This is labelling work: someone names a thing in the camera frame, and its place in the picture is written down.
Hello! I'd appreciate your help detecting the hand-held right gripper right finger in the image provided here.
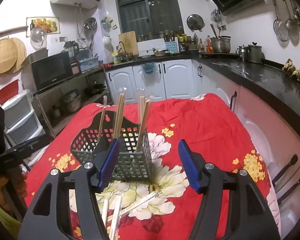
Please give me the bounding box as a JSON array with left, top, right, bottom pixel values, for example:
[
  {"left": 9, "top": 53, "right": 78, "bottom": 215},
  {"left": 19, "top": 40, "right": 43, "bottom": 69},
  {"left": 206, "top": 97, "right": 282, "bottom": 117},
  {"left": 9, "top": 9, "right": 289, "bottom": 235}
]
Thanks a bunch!
[{"left": 178, "top": 139, "right": 282, "bottom": 240}]

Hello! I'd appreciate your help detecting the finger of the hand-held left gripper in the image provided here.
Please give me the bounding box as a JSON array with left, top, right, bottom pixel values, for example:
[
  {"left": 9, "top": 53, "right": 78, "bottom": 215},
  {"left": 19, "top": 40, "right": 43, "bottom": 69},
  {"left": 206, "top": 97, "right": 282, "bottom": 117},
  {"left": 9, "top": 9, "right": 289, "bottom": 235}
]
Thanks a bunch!
[{"left": 12, "top": 135, "right": 52, "bottom": 157}]

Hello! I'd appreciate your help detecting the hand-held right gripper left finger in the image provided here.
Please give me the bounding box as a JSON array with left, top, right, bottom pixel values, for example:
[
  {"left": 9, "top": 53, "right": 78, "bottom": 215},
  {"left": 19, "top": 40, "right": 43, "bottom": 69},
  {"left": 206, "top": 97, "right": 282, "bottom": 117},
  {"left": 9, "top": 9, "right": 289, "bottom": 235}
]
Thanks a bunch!
[{"left": 17, "top": 134, "right": 121, "bottom": 240}]

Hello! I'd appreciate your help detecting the dark green utensil holder basket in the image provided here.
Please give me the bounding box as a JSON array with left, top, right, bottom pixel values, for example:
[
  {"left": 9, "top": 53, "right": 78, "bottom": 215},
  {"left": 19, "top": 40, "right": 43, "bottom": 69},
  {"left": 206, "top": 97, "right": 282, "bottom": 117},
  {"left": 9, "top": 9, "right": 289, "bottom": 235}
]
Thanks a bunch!
[{"left": 71, "top": 116, "right": 153, "bottom": 182}]

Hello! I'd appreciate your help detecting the wooden chopstick pair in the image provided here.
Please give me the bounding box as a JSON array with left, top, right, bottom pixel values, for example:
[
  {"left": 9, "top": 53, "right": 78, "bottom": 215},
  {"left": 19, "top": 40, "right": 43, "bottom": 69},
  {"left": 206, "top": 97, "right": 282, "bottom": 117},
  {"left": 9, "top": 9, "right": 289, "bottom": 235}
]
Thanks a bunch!
[
  {"left": 113, "top": 94, "right": 122, "bottom": 139},
  {"left": 116, "top": 87, "right": 127, "bottom": 138},
  {"left": 136, "top": 95, "right": 153, "bottom": 153},
  {"left": 97, "top": 95, "right": 108, "bottom": 140},
  {"left": 139, "top": 95, "right": 146, "bottom": 130}
]

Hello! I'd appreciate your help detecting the pile of chopsticks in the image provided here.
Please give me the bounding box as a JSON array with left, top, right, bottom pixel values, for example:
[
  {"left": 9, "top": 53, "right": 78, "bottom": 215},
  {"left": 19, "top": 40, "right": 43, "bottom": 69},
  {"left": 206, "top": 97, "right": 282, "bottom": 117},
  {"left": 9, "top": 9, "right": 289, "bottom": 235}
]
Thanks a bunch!
[{"left": 100, "top": 191, "right": 163, "bottom": 240}]

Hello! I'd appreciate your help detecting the row of hanging kitchen utensils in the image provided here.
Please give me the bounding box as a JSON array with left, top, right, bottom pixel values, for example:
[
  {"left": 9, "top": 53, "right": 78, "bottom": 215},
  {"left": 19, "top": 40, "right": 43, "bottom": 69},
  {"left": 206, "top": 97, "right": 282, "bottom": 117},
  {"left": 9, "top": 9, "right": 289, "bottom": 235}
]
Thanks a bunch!
[{"left": 269, "top": 0, "right": 300, "bottom": 42}]

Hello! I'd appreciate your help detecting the person's left hand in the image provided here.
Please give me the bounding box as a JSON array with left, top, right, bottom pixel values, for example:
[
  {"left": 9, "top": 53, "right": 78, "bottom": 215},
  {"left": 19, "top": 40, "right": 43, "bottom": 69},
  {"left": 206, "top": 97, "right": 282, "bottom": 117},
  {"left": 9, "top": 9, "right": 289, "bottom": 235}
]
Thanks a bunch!
[{"left": 0, "top": 166, "right": 28, "bottom": 212}]

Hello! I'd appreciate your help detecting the plastic drawer unit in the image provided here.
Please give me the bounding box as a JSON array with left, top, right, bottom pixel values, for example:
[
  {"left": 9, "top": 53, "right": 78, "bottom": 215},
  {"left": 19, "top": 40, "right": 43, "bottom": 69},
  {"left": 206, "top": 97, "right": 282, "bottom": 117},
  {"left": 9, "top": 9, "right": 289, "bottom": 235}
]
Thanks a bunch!
[{"left": 1, "top": 91, "right": 47, "bottom": 143}]

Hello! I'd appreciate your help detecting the red floral blanket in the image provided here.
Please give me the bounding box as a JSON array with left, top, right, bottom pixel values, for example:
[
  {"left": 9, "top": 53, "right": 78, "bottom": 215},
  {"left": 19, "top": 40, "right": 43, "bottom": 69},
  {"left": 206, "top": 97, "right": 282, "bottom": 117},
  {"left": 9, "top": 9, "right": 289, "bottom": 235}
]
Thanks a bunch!
[{"left": 24, "top": 93, "right": 282, "bottom": 240}]

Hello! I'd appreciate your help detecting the old metal pot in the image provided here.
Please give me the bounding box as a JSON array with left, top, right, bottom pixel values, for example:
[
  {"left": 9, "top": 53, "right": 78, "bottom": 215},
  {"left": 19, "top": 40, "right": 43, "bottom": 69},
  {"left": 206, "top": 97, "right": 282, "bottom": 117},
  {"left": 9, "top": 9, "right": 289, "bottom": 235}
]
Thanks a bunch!
[{"left": 60, "top": 90, "right": 82, "bottom": 113}]

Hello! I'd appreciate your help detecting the red plastic basin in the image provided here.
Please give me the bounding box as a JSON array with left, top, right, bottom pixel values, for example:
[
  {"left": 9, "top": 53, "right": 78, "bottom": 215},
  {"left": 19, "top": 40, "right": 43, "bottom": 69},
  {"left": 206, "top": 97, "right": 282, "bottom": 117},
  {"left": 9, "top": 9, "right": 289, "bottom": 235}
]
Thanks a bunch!
[{"left": 0, "top": 79, "right": 19, "bottom": 105}]

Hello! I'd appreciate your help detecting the person's yellow-green clothing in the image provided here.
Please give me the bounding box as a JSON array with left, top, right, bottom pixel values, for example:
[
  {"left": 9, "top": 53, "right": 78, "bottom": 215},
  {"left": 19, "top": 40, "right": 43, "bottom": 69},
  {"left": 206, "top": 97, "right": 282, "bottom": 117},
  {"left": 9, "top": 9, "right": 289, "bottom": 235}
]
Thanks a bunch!
[{"left": 0, "top": 180, "right": 23, "bottom": 240}]

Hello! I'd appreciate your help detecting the black pan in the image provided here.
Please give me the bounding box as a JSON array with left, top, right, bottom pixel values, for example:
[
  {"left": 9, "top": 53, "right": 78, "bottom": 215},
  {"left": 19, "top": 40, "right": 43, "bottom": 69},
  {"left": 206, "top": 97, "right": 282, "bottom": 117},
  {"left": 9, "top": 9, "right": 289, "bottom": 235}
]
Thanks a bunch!
[{"left": 84, "top": 84, "right": 107, "bottom": 95}]

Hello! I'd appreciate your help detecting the black microwave oven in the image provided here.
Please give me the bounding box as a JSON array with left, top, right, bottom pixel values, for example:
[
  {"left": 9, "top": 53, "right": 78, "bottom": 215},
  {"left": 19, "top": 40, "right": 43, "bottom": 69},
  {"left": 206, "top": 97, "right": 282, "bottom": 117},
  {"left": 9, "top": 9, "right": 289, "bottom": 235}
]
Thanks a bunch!
[{"left": 21, "top": 51, "right": 74, "bottom": 94}]

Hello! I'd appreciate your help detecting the metal storage rack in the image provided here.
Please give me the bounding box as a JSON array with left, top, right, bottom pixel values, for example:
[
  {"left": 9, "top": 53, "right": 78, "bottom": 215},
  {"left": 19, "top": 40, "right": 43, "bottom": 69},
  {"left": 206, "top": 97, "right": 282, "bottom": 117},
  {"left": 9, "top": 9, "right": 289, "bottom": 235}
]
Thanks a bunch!
[{"left": 31, "top": 66, "right": 113, "bottom": 140}]

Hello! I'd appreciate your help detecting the round wooden board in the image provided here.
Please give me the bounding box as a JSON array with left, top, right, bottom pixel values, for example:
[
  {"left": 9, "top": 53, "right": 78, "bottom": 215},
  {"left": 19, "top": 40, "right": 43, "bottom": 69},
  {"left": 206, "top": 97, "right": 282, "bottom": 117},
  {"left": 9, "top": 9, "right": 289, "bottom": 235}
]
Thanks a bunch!
[{"left": 9, "top": 37, "right": 27, "bottom": 73}]

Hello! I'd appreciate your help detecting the brown box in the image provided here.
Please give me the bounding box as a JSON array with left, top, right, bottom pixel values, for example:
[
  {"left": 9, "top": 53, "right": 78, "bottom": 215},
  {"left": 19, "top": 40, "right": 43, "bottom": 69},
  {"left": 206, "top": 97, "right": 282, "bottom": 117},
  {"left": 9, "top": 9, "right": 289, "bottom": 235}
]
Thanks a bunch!
[{"left": 26, "top": 49, "right": 49, "bottom": 60}]

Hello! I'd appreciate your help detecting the round bamboo tray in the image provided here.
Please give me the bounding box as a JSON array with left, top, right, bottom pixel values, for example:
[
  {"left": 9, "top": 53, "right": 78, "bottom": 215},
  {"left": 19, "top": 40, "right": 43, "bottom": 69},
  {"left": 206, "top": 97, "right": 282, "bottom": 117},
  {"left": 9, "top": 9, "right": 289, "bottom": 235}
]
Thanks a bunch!
[{"left": 0, "top": 39, "right": 18, "bottom": 74}]

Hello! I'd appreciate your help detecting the blue plastic container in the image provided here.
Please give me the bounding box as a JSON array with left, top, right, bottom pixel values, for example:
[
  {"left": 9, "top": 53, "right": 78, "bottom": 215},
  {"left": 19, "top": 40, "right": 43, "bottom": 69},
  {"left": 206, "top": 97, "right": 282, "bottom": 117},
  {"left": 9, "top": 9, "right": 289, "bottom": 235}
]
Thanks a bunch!
[{"left": 79, "top": 57, "right": 100, "bottom": 72}]

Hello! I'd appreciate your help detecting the black electric kettle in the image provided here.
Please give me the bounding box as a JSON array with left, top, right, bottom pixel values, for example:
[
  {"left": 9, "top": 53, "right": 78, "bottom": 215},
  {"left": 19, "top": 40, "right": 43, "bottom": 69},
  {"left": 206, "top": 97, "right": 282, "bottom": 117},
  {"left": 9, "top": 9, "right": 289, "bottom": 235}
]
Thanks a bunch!
[{"left": 64, "top": 41, "right": 80, "bottom": 58}]

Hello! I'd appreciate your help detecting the blue plastic bag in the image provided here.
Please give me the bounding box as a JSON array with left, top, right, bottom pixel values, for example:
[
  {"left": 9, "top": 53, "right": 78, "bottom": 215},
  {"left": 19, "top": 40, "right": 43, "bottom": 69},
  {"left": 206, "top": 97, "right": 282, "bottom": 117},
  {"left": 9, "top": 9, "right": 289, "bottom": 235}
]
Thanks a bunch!
[{"left": 142, "top": 62, "right": 158, "bottom": 75}]

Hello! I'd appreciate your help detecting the glass pot lid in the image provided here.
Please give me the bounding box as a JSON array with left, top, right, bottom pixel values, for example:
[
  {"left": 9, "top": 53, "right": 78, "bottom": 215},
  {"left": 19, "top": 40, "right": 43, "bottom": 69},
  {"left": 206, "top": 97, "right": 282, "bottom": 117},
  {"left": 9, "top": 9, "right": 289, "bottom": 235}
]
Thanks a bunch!
[{"left": 30, "top": 27, "right": 48, "bottom": 49}]

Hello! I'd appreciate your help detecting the dark stone countertop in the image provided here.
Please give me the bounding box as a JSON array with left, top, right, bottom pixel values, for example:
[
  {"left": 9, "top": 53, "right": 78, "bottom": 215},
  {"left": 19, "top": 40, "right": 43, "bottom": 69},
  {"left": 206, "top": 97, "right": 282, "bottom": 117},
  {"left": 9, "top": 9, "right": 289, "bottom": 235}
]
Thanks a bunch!
[{"left": 104, "top": 51, "right": 300, "bottom": 153}]

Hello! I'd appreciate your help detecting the blue knife block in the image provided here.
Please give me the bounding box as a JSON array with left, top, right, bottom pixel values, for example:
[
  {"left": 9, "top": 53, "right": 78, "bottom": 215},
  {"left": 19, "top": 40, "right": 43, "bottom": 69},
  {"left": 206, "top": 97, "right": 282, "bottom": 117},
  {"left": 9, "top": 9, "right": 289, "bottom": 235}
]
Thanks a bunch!
[{"left": 164, "top": 31, "right": 180, "bottom": 53}]

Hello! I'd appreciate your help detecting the framed fruit picture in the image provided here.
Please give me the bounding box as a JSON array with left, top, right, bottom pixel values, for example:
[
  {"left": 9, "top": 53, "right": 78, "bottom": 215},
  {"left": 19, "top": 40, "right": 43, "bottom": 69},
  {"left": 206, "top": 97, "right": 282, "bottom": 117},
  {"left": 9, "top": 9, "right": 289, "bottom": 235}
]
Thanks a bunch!
[{"left": 26, "top": 17, "right": 60, "bottom": 37}]

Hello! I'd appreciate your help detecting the red label bottle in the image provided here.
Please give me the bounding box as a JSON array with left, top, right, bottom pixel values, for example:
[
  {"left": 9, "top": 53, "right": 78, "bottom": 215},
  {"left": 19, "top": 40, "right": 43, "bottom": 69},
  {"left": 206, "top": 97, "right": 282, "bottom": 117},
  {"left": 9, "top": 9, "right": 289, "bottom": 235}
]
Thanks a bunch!
[{"left": 205, "top": 35, "right": 213, "bottom": 53}]

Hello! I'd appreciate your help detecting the small steel kettle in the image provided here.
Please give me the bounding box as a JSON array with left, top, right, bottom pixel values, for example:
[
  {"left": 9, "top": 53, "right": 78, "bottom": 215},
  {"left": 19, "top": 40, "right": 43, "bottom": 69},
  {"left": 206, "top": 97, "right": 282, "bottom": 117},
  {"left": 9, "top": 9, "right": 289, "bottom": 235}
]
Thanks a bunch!
[{"left": 236, "top": 45, "right": 249, "bottom": 61}]

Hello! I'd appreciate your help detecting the steel stock pot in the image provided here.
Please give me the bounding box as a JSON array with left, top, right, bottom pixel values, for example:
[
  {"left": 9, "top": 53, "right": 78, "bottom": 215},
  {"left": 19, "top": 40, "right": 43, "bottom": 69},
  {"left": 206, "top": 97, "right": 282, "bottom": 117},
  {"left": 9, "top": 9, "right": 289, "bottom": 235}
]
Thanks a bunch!
[{"left": 210, "top": 36, "right": 232, "bottom": 53}]

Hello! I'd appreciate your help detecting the wooden cutting board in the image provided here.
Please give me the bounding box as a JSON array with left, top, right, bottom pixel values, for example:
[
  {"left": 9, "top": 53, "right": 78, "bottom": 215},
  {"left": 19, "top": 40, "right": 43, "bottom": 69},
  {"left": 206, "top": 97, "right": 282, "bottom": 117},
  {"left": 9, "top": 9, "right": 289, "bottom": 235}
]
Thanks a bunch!
[{"left": 119, "top": 31, "right": 139, "bottom": 57}]

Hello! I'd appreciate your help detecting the dark lidded canister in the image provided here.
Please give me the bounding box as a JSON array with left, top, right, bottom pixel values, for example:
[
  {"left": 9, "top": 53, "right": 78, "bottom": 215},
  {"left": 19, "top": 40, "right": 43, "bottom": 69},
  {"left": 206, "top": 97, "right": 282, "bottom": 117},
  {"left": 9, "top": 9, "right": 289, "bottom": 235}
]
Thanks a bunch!
[{"left": 247, "top": 42, "right": 263, "bottom": 63}]

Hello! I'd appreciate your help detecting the hanging steel bowl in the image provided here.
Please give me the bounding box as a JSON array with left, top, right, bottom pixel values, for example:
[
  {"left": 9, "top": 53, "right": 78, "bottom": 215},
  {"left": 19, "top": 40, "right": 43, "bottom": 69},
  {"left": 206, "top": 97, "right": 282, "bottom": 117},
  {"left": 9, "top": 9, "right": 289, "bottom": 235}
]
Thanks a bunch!
[{"left": 83, "top": 17, "right": 98, "bottom": 30}]

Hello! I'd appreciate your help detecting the dark hanging pot lid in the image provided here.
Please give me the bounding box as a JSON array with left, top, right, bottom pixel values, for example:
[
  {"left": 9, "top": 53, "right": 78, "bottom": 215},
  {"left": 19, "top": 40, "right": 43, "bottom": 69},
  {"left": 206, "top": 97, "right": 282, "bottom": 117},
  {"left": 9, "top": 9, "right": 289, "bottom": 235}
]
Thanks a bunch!
[{"left": 186, "top": 14, "right": 204, "bottom": 32}]

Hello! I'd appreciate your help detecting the dark framed window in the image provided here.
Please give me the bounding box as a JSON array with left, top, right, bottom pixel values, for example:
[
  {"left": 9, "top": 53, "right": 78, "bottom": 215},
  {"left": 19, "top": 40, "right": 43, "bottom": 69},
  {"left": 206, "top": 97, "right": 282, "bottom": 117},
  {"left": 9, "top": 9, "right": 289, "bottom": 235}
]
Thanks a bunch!
[{"left": 114, "top": 0, "right": 184, "bottom": 34}]

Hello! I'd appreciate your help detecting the wooden wall shelf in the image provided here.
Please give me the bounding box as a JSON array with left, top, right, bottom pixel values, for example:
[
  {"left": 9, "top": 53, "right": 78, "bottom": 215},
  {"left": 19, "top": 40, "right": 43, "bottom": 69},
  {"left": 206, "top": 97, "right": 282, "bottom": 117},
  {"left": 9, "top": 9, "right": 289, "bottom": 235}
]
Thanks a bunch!
[{"left": 0, "top": 26, "right": 28, "bottom": 38}]

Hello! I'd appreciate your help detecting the hanging wall caddy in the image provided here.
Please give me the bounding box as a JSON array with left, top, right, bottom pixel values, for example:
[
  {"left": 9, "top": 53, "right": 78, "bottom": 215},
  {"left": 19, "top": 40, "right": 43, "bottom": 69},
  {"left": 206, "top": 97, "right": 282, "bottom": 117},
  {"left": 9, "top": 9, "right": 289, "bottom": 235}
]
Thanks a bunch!
[{"left": 101, "top": 17, "right": 118, "bottom": 32}]

